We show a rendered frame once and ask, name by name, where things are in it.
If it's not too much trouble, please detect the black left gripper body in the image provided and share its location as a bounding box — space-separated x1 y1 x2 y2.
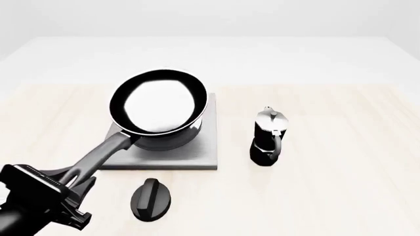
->
0 164 93 231

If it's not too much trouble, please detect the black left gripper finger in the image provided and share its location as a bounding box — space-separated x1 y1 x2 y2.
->
38 166 71 182
66 175 98 210

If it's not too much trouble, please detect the black frying pan grey handle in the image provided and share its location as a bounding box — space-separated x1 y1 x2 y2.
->
60 68 210 188

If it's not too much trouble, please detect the round black stove knob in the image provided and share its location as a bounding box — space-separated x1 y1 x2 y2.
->
130 177 173 223

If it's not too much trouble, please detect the flat square stove plate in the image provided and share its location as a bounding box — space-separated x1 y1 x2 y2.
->
98 92 219 171

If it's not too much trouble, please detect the black silver moka pot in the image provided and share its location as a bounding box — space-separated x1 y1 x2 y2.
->
249 106 290 168

